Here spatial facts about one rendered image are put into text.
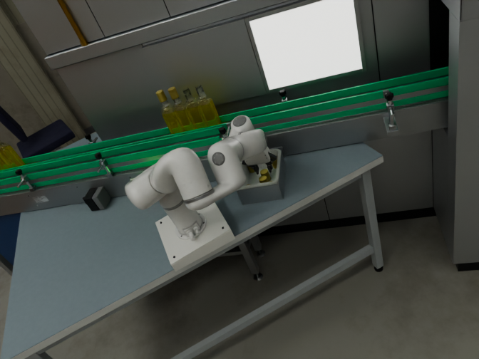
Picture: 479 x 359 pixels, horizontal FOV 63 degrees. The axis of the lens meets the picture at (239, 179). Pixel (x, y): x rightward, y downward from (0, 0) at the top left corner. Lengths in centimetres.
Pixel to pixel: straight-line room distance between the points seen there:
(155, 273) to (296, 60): 102
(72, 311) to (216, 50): 117
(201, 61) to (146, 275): 92
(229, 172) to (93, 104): 117
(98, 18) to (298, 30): 84
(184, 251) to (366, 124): 88
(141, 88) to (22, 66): 273
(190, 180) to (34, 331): 91
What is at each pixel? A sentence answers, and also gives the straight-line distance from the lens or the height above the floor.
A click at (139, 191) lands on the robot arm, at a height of 115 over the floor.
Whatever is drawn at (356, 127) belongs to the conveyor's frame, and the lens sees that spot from 168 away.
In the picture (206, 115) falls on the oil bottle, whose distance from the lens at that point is 173.
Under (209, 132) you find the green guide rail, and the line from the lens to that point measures 173.
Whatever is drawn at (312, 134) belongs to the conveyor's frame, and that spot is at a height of 84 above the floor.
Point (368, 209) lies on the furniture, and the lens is 184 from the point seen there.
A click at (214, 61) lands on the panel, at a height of 118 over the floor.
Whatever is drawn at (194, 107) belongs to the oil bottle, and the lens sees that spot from 172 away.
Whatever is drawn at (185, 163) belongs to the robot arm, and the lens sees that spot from 102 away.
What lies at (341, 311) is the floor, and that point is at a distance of 208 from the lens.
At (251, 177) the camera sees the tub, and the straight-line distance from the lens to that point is 167.
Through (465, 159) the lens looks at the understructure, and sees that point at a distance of 166.
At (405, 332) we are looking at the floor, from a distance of 202.
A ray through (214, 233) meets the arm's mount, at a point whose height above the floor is 80.
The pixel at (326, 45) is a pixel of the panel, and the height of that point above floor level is 113.
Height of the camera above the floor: 177
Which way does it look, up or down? 36 degrees down
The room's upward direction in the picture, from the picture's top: 22 degrees counter-clockwise
